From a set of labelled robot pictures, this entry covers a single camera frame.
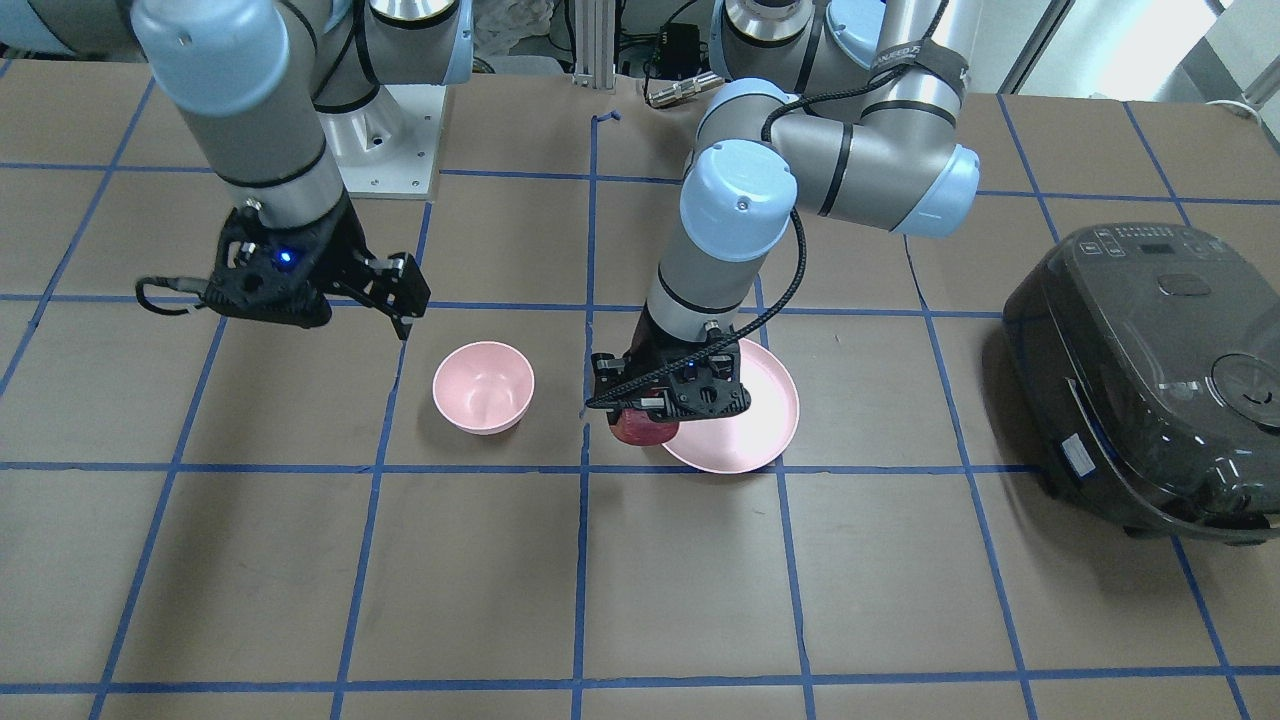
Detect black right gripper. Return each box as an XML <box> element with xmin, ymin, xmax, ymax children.
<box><xmin>204</xmin><ymin>196</ymin><xmax>431</xmax><ymax>341</ymax></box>

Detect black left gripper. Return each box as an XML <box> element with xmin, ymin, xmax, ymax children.
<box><xmin>589</xmin><ymin>310</ymin><xmax>753</xmax><ymax>421</ymax></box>

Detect red apple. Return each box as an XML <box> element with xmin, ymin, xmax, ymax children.
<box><xmin>611</xmin><ymin>407</ymin><xmax>680</xmax><ymax>447</ymax></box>

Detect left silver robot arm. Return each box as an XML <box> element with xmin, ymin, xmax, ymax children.
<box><xmin>586</xmin><ymin>1</ymin><xmax>983</xmax><ymax>424</ymax></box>

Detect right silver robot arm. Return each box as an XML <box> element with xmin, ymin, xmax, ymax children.
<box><xmin>3</xmin><ymin>1</ymin><xmax>474</xmax><ymax>340</ymax></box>

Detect pink plate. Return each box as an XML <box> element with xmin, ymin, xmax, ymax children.
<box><xmin>658</xmin><ymin>338</ymin><xmax>801</xmax><ymax>475</ymax></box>

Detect pink bowl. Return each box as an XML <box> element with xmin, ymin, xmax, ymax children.
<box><xmin>431</xmin><ymin>341</ymin><xmax>536</xmax><ymax>436</ymax></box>

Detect black electronics box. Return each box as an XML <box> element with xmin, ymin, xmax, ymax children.
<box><xmin>652</xmin><ymin>23</ymin><xmax>701</xmax><ymax>79</ymax></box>

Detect dark grey rice cooker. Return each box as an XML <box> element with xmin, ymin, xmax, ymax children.
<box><xmin>1002</xmin><ymin>222</ymin><xmax>1279</xmax><ymax>546</ymax></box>

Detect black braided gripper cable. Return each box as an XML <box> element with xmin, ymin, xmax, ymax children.
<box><xmin>584</xmin><ymin>36</ymin><xmax>969</xmax><ymax>411</ymax></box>

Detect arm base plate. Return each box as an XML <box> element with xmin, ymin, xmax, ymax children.
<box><xmin>320</xmin><ymin>85</ymin><xmax>448</xmax><ymax>201</ymax></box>

